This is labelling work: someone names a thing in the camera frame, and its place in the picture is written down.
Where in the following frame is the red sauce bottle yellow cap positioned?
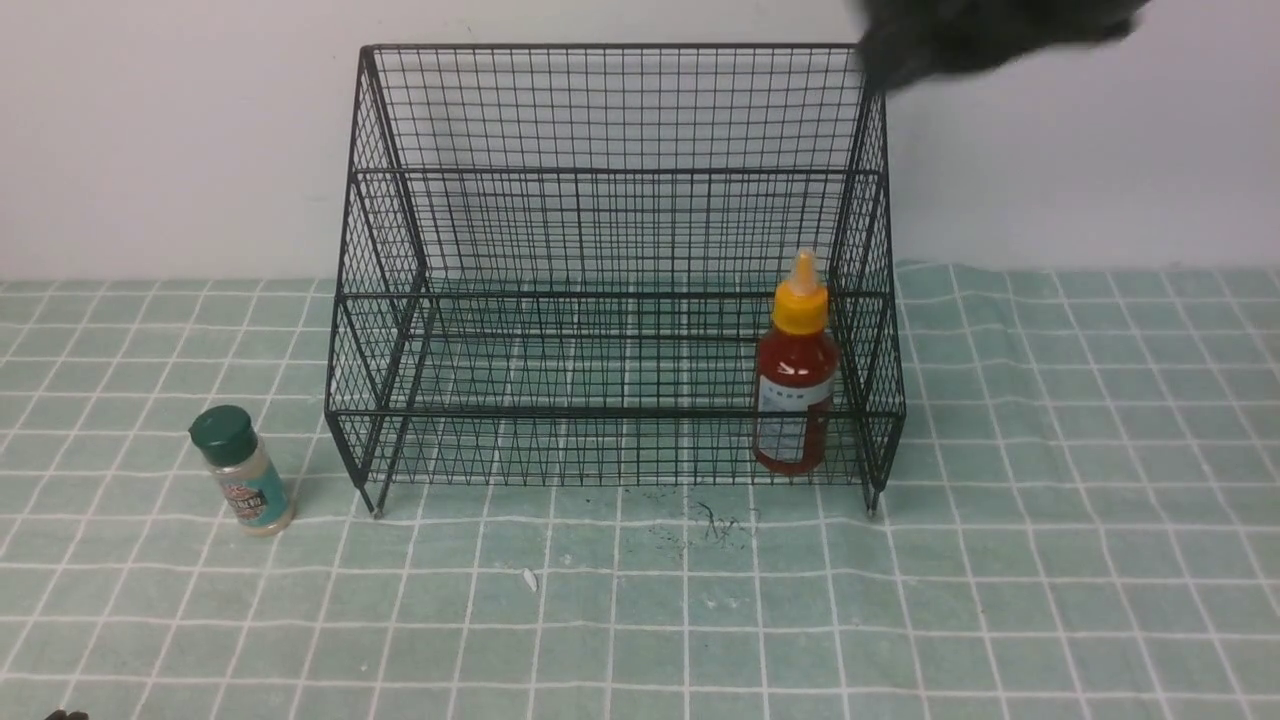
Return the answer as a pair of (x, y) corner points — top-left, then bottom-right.
(751, 249), (840, 477)

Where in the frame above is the green-capped seasoning shaker bottle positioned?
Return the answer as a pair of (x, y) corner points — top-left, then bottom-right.
(188, 404), (294, 537)

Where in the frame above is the black wire mesh shelf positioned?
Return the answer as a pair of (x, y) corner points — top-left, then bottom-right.
(324, 44), (908, 514)

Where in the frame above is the small black object at edge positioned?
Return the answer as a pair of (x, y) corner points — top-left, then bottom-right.
(45, 708), (90, 720)

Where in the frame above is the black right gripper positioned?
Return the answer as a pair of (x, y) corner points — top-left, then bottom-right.
(858, 1), (1147, 94)

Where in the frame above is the green checkered tablecloth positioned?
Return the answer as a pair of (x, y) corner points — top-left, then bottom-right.
(1, 264), (1277, 719)

